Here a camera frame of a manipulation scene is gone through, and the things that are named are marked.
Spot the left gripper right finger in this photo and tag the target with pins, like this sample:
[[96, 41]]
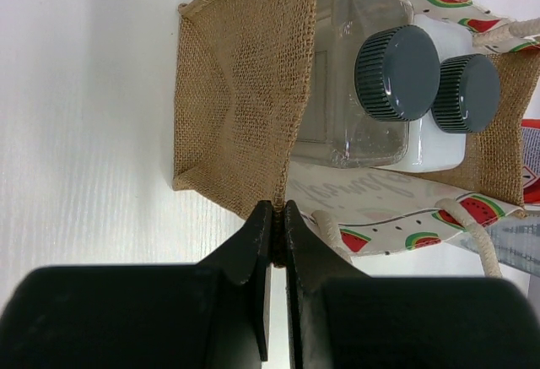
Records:
[[340, 317]]

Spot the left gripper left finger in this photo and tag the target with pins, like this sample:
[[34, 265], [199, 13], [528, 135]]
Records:
[[211, 314]]

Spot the clear plastic pouch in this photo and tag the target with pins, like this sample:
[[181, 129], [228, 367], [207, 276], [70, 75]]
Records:
[[516, 242]]

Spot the burlap watermelon print bag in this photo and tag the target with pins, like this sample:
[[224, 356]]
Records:
[[243, 81]]

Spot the clear bottle grey cap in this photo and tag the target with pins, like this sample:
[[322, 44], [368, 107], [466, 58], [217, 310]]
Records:
[[374, 71]]

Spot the white bottle grey cap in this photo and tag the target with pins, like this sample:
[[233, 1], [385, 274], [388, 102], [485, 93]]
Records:
[[467, 100]]

